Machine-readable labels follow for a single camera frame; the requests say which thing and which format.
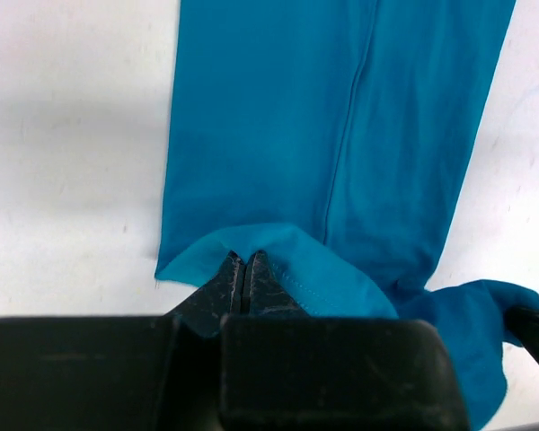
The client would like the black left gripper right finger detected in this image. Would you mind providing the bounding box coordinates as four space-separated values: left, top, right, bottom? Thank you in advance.
245 251 309 318

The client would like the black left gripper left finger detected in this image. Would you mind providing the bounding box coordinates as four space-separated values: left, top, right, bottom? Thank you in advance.
167 251 245 339

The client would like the blue t shirt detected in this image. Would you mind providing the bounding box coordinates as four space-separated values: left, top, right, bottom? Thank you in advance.
155 1 539 429

